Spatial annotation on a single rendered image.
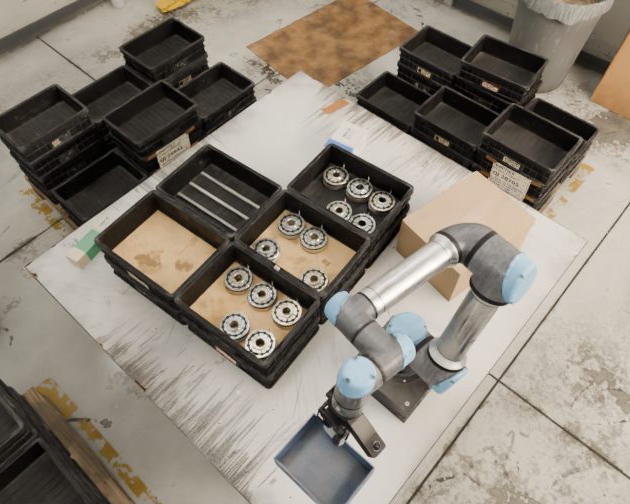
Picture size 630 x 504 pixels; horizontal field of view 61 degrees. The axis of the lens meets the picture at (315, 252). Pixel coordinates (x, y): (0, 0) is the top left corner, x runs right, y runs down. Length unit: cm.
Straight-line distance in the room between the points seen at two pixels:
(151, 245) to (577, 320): 213
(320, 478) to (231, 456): 48
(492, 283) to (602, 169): 251
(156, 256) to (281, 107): 105
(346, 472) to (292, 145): 155
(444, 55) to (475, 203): 168
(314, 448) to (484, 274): 62
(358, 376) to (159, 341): 109
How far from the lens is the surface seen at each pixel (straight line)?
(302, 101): 275
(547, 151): 303
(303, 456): 147
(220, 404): 192
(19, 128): 331
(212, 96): 332
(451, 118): 322
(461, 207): 211
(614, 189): 372
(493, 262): 135
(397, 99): 345
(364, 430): 128
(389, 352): 116
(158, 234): 213
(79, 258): 226
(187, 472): 261
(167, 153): 298
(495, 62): 346
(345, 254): 200
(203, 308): 192
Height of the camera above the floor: 250
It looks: 57 degrees down
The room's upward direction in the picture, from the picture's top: straight up
